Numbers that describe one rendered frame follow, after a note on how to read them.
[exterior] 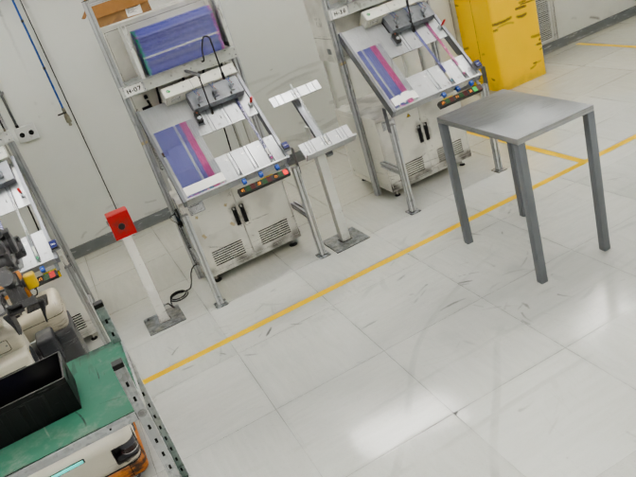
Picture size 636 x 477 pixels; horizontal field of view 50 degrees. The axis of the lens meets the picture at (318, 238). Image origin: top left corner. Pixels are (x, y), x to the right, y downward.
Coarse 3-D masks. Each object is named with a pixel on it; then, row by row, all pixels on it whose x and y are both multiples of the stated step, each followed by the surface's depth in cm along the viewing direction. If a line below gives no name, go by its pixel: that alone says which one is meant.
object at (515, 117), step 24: (504, 96) 373; (528, 96) 361; (456, 120) 360; (480, 120) 349; (504, 120) 339; (528, 120) 329; (552, 120) 321; (456, 168) 384; (528, 168) 320; (600, 168) 337; (456, 192) 389; (528, 192) 325; (600, 192) 342; (528, 216) 331; (600, 216) 347; (600, 240) 355
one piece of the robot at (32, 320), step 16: (16, 272) 304; (32, 272) 309; (32, 288) 308; (48, 304) 298; (32, 320) 293; (48, 320) 295; (64, 320) 299; (32, 336) 294; (64, 336) 300; (80, 336) 321; (80, 352) 306
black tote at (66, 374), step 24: (48, 360) 200; (0, 384) 196; (24, 384) 199; (48, 384) 185; (72, 384) 194; (0, 408) 181; (24, 408) 184; (48, 408) 186; (72, 408) 189; (0, 432) 183; (24, 432) 185
